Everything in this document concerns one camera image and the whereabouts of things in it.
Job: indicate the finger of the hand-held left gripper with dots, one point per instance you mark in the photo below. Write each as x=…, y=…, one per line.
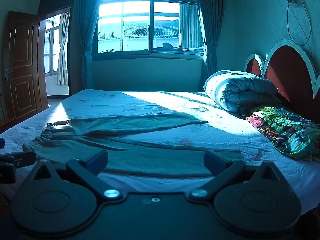
x=26, y=158

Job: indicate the long teal curtain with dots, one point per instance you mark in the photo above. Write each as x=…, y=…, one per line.
x=210, y=25
x=86, y=30

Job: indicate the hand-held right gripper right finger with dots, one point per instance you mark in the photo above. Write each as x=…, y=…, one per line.
x=213, y=160

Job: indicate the folded white duvet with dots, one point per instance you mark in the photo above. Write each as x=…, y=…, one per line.
x=240, y=90

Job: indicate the wall socket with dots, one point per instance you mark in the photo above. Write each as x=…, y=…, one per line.
x=292, y=0

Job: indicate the balcony window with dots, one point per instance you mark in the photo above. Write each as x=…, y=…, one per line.
x=51, y=47

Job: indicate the pale balcony curtain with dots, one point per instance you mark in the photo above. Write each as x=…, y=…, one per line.
x=63, y=50

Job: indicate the bed with floral sheet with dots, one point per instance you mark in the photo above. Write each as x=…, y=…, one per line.
x=225, y=130

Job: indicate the brown wooden door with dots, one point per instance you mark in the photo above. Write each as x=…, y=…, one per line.
x=22, y=65

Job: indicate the sheer window curtain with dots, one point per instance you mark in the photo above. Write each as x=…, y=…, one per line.
x=190, y=25

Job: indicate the large bedroom window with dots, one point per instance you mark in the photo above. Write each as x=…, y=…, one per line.
x=140, y=22

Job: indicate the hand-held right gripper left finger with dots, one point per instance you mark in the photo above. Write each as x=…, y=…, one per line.
x=98, y=160

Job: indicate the red and white headboard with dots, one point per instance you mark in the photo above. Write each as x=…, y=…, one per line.
x=290, y=67

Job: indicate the colourful printed pillow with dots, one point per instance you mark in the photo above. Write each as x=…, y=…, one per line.
x=287, y=127

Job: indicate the dark cloth on sill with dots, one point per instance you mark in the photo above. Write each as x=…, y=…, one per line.
x=168, y=47

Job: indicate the grey-green pants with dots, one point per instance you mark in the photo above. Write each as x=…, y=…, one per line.
x=140, y=155

